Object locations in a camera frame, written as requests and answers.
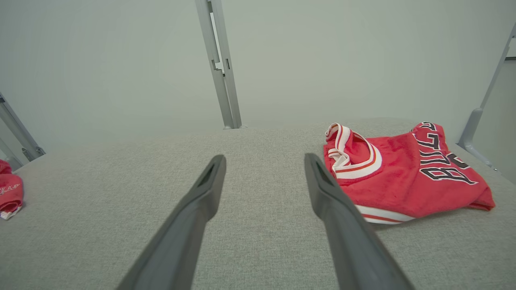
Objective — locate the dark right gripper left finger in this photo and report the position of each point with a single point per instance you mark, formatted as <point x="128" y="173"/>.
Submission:
<point x="181" y="241"/>

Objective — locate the red basketball jersey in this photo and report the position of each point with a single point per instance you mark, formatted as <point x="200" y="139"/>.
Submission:
<point x="403" y="189"/>

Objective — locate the grey slanted partition post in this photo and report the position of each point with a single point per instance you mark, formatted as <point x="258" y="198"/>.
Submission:
<point x="20" y="129"/>

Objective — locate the red shorts white stripe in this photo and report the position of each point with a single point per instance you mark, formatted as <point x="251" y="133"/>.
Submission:
<point x="10" y="193"/>

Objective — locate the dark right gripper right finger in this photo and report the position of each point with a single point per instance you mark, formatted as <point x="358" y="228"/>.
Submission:
<point x="354" y="249"/>

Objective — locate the grey double partition post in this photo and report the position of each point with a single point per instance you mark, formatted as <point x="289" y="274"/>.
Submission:
<point x="225" y="92"/>

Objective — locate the grey partition post with foot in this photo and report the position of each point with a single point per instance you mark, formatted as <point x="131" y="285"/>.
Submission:
<point x="469" y="133"/>

